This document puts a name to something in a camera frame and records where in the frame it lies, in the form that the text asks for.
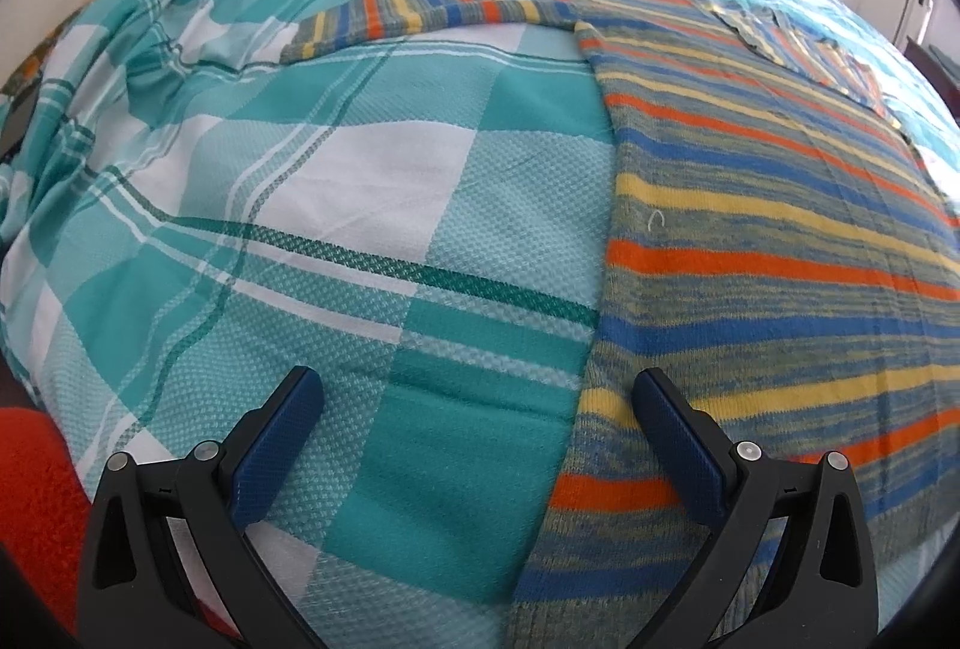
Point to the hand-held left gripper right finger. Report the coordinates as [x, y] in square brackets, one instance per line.
[679, 454]

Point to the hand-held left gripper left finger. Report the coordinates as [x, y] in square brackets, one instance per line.
[274, 461]

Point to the striped knit shirt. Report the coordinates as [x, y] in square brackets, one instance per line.
[750, 244]

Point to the teal checked blanket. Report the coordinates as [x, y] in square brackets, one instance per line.
[337, 206]

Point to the dark wooden nightstand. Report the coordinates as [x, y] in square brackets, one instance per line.
[934, 64]

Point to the orange floral sheet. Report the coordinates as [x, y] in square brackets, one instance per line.
[34, 60]

